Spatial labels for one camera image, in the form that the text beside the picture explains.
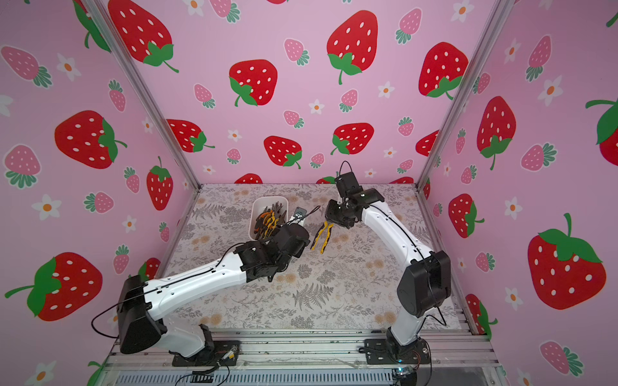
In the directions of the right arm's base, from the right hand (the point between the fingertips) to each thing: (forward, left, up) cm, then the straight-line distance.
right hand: (335, 213), depth 85 cm
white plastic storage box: (+16, +35, -16) cm, 42 cm away
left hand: (-10, +12, +3) cm, 16 cm away
